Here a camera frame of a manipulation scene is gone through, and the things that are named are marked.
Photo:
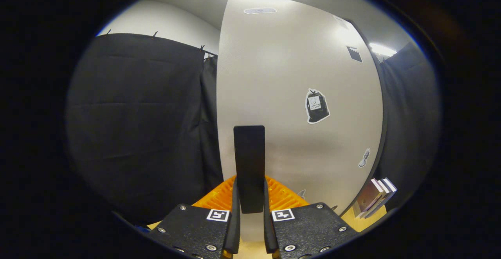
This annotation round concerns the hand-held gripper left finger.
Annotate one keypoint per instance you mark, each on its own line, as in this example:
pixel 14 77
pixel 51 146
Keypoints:
pixel 195 227

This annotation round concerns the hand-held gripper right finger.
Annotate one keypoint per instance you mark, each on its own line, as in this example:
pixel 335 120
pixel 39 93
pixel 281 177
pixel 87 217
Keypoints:
pixel 309 227

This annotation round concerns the beige cabinet door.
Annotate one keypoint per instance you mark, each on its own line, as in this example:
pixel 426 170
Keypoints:
pixel 282 63

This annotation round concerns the white spine book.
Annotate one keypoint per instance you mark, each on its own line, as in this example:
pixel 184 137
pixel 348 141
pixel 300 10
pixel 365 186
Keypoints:
pixel 381 196

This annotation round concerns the black backdrop cloth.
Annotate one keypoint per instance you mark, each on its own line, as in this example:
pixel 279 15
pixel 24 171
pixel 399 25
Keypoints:
pixel 137 126

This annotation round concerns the small ceiling light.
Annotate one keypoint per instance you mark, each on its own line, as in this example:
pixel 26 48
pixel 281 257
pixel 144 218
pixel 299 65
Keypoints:
pixel 382 50

